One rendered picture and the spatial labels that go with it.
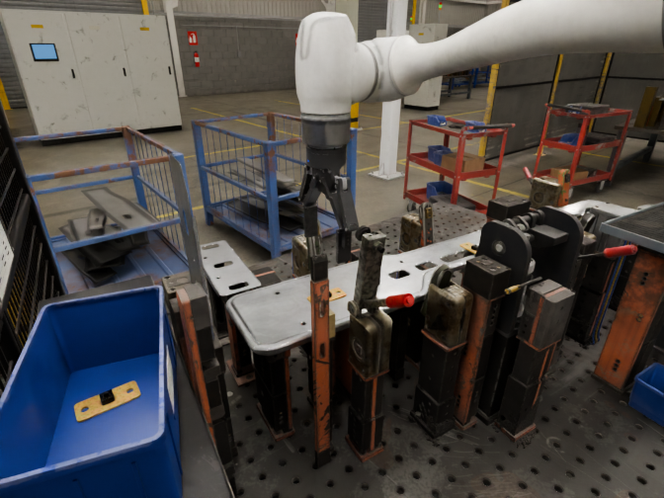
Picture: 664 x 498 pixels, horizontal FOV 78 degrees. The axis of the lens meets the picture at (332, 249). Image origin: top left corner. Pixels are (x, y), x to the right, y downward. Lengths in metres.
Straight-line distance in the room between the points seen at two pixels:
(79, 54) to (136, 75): 0.90
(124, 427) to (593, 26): 0.72
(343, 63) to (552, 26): 0.32
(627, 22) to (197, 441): 0.67
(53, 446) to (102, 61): 8.10
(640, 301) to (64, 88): 8.22
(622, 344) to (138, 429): 1.08
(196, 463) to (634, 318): 1.01
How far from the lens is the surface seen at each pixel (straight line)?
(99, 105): 8.59
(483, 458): 1.04
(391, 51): 0.80
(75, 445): 0.68
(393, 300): 0.67
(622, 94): 8.60
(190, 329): 0.60
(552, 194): 1.68
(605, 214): 1.30
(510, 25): 0.56
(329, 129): 0.73
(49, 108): 8.48
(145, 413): 0.68
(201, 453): 0.61
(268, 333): 0.82
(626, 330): 1.24
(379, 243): 0.68
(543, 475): 1.07
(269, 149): 2.75
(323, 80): 0.71
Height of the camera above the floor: 1.50
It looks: 26 degrees down
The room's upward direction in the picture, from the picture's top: straight up
